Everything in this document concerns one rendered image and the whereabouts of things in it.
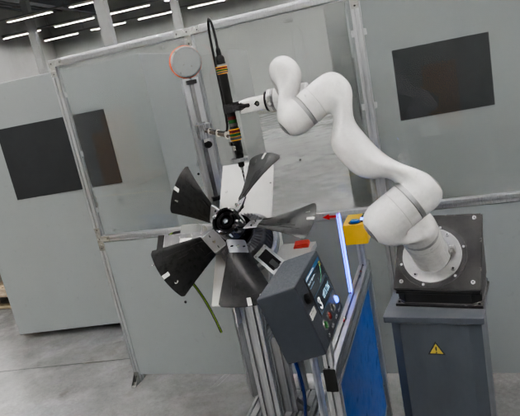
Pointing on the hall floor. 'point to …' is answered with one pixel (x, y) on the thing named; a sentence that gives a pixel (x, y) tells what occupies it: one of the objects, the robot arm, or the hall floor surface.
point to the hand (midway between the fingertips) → (229, 107)
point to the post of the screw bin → (319, 386)
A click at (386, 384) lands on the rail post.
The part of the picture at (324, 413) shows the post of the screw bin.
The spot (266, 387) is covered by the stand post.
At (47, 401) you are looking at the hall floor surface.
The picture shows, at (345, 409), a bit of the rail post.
